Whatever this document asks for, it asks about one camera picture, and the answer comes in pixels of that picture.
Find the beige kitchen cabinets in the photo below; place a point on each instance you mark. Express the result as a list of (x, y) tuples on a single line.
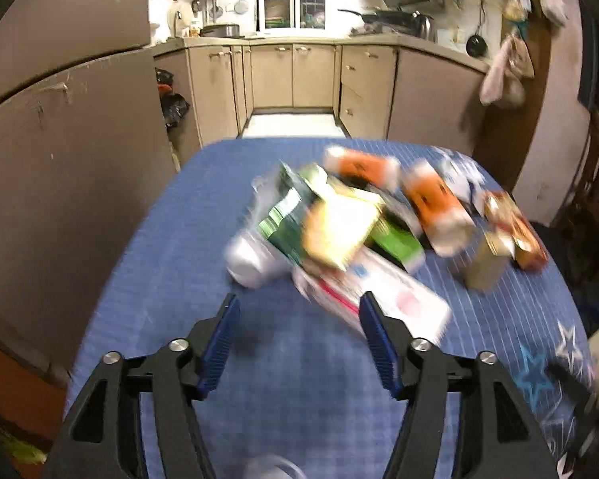
[(376, 87)]

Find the orange paper cup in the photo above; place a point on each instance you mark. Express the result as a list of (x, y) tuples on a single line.
[(379, 171), (446, 224)]

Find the blue grid table mat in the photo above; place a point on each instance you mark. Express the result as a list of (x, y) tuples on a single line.
[(299, 383)]

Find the green white carton box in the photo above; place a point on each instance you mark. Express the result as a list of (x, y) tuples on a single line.
[(396, 237)]

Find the beige open cigarette pack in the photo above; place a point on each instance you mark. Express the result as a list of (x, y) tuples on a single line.
[(494, 253)]

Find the small black hanging pan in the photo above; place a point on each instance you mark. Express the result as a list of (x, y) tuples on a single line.
[(476, 45)]

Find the golden cigarette pack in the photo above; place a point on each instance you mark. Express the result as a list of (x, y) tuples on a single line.
[(335, 229)]

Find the black trash bags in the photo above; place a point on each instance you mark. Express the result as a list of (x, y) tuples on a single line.
[(174, 106)]

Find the black wok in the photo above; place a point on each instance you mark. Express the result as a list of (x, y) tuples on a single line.
[(399, 18)]

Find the crumpled white blue paper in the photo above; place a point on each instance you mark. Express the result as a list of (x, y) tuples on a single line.
[(462, 176)]

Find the white medicine box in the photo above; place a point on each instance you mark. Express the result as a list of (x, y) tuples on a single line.
[(399, 295)]

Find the beige refrigerator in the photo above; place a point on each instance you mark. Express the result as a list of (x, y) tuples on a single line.
[(83, 156)]

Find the metal kettle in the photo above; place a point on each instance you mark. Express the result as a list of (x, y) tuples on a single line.
[(424, 26)]

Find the red gold cigarette pack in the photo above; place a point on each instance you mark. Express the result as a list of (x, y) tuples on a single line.
[(503, 213)]

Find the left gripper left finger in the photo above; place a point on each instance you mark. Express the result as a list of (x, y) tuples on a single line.
[(101, 436)]

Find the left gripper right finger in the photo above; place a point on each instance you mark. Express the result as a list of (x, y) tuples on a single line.
[(498, 436)]

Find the hanging cloth bags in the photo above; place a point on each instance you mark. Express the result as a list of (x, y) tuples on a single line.
[(503, 84)]

